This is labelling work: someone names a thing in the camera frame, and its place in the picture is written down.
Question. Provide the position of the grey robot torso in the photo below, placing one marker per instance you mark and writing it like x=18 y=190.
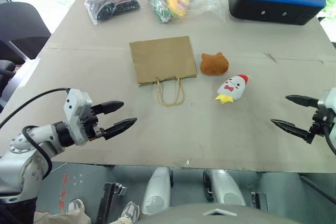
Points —
x=223 y=216

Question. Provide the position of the yellow burger plush toy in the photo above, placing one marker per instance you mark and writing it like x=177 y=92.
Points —
x=177 y=1

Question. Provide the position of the black metal stand with clamp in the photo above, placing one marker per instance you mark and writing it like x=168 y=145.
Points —
x=109 y=200

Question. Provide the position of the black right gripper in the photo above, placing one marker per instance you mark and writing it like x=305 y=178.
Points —
x=321 y=124

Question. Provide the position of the clear plastic bag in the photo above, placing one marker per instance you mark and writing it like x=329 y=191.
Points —
x=207 y=1

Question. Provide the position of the black item in plastic wrap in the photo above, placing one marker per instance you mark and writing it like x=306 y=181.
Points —
x=113 y=5

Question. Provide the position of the green plush toy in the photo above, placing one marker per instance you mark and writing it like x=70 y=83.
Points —
x=160 y=11

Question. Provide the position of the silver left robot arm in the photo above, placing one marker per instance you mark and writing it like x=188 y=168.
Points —
x=23 y=166

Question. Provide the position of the silver right robot leg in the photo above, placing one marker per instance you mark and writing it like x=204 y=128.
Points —
x=224 y=187

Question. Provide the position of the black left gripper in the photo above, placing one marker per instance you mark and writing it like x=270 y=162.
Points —
x=90 y=125

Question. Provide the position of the black chair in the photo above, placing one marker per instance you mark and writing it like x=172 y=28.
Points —
x=21 y=30

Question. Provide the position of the beige trousers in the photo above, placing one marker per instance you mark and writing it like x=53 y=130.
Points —
x=63 y=218

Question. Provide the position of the silver robot leg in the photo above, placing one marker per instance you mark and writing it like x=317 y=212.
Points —
x=157 y=190
x=224 y=187

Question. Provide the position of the brown cat plush toy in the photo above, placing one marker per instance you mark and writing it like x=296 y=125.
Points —
x=214 y=64

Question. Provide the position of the white chicken plush toy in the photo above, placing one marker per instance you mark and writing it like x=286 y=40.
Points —
x=233 y=87

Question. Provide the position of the small black metal bracket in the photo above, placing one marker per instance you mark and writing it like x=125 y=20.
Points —
x=260 y=201

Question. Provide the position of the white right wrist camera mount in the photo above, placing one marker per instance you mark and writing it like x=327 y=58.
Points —
x=326 y=100

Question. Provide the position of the silver left robot leg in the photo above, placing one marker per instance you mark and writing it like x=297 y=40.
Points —
x=157 y=190

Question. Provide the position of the grey sneaker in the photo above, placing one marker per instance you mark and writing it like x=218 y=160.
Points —
x=76 y=205
x=130 y=210

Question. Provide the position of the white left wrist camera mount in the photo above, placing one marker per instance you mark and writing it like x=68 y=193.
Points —
x=76 y=103

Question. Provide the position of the black table leg bar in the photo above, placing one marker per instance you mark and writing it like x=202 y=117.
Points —
x=317 y=187

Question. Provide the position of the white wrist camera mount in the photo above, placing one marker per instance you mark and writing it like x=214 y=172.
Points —
x=76 y=103
x=326 y=100

